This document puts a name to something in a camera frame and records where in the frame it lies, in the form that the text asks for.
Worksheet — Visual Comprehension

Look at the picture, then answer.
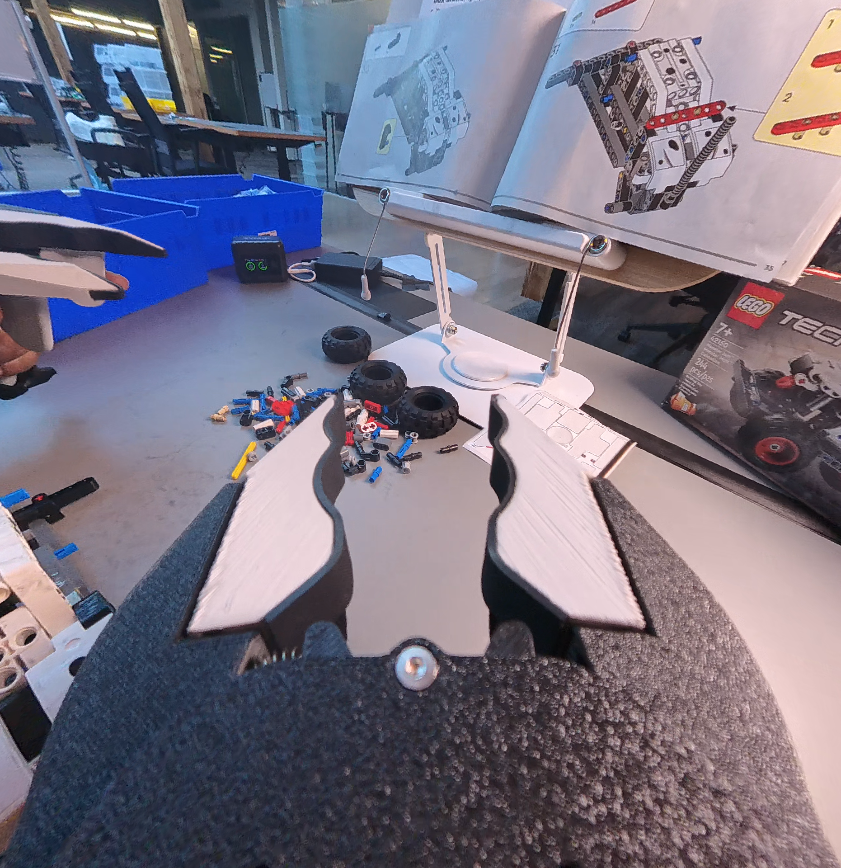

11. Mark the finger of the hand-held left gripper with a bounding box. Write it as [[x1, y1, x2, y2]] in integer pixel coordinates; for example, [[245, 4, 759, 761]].
[[0, 250, 126, 302], [0, 207, 168, 259]]

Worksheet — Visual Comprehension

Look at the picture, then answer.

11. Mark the wooden post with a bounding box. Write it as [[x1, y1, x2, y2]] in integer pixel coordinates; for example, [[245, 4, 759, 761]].
[[158, 0, 209, 121]]

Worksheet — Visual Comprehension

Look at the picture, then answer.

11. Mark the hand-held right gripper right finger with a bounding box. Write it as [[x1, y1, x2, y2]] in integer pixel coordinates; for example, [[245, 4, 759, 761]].
[[488, 395, 648, 632]]

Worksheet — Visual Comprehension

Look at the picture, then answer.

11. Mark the frosted glass partition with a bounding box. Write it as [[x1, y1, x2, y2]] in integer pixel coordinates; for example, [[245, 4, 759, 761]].
[[278, 0, 395, 118]]

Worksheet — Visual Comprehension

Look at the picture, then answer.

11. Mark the black desk mat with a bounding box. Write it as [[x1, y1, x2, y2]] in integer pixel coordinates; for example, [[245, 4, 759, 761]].
[[304, 274, 475, 340]]

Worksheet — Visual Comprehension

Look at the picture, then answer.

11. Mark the long wooden workbench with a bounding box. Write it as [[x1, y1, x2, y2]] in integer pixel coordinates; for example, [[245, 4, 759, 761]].
[[168, 114, 328, 182]]

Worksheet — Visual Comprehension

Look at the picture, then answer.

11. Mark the white sticker sheet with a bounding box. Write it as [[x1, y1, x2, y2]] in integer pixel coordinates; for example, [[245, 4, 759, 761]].
[[462, 389, 633, 473]]

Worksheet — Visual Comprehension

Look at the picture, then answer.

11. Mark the white paper sheet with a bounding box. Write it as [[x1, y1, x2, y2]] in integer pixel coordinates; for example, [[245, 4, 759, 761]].
[[380, 253, 477, 297]]

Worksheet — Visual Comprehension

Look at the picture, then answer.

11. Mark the black office chair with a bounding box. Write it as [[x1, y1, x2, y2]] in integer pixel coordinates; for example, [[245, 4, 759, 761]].
[[114, 66, 212, 179]]

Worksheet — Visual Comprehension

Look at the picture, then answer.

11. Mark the black toy tire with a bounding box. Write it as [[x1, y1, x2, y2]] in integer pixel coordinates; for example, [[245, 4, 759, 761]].
[[321, 325, 373, 366], [348, 359, 408, 406], [396, 384, 460, 440]]

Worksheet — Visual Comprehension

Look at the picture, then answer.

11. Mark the white book stand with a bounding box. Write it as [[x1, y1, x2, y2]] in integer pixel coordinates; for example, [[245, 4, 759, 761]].
[[352, 186, 631, 412]]

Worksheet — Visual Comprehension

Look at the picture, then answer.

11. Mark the small black timer device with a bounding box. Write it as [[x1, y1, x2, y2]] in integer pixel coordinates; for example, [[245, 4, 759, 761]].
[[230, 235, 287, 284]]

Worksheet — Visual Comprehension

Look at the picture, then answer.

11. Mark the black power adapter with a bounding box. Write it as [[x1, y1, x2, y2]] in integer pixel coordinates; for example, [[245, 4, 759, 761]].
[[315, 251, 385, 285]]

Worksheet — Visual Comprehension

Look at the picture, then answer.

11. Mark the pile of small toy pieces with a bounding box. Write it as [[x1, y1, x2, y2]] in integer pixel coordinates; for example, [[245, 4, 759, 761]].
[[210, 369, 421, 484]]

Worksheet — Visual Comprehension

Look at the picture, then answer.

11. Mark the blue storage bin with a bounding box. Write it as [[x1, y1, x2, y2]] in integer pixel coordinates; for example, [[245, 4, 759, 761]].
[[0, 173, 325, 344]]

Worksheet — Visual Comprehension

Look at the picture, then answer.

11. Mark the toy truck chassis model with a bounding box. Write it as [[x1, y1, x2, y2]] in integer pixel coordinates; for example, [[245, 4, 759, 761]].
[[0, 476, 117, 836]]

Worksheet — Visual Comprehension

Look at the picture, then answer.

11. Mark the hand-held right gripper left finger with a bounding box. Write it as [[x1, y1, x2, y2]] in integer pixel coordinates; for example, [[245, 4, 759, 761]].
[[188, 395, 353, 638]]

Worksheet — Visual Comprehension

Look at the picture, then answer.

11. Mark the toy truck set box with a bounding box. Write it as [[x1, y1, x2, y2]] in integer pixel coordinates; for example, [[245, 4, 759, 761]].
[[662, 277, 841, 538]]

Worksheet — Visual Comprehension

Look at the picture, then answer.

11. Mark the toy instruction booklet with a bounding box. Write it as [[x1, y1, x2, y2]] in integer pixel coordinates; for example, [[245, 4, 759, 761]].
[[335, 0, 841, 286]]

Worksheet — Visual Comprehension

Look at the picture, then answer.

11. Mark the person's left hand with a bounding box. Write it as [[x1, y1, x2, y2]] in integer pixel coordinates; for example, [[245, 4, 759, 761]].
[[0, 271, 131, 382]]

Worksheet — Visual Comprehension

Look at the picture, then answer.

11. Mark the whiteboard on stand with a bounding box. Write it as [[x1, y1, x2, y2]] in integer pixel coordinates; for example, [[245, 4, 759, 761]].
[[0, 0, 90, 189]]

